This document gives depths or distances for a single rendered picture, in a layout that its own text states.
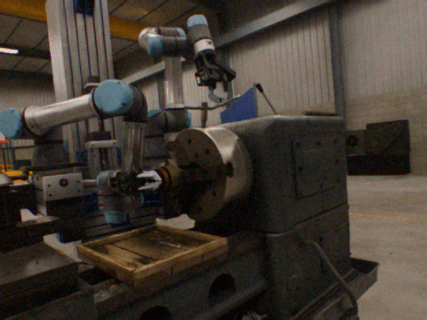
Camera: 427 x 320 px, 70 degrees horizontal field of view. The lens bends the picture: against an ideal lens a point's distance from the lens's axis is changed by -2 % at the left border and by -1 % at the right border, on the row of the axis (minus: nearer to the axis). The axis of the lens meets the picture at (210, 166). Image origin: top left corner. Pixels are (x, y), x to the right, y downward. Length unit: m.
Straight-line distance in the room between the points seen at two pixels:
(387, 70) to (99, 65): 10.21
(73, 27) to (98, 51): 0.15
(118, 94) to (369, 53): 10.75
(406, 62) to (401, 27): 1.06
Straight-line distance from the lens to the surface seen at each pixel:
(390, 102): 11.12
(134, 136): 1.23
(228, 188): 0.94
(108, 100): 1.10
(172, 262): 0.80
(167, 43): 1.30
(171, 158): 1.02
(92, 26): 1.82
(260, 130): 1.03
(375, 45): 11.56
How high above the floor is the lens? 1.16
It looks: 3 degrees down
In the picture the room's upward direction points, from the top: 5 degrees counter-clockwise
